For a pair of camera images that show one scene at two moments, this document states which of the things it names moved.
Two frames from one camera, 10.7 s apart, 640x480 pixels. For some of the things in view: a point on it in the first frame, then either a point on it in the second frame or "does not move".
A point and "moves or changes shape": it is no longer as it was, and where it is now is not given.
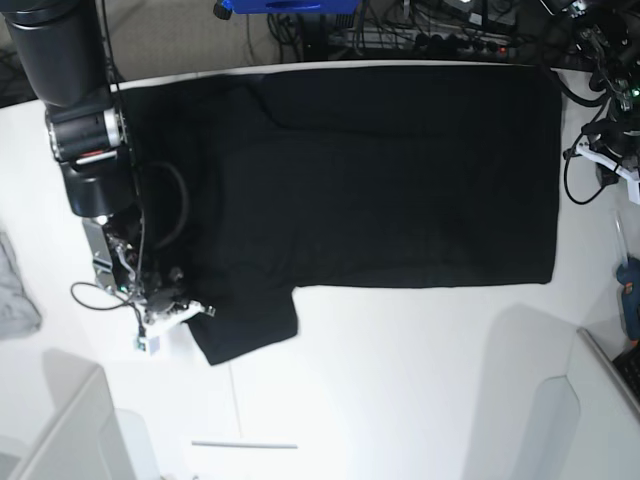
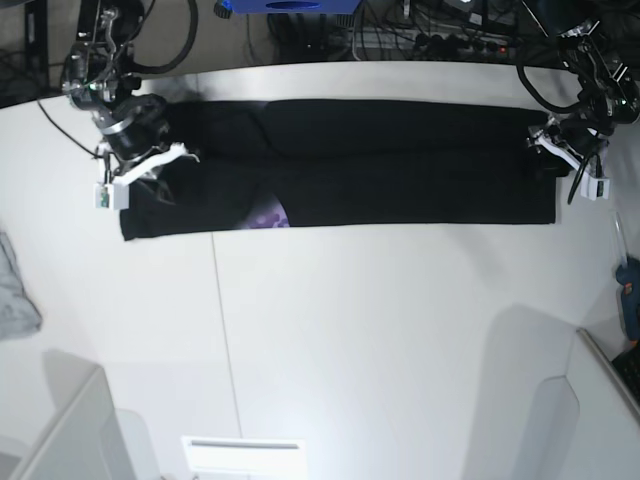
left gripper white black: [616, 145] to [580, 142]
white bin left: [84, 441] does not move
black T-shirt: [256, 181] moves or changes shape
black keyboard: [627, 366] does not move
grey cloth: [19, 314] does not move
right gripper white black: [163, 309] to [132, 136]
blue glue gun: [628, 273] does not move
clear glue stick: [622, 239] does not move
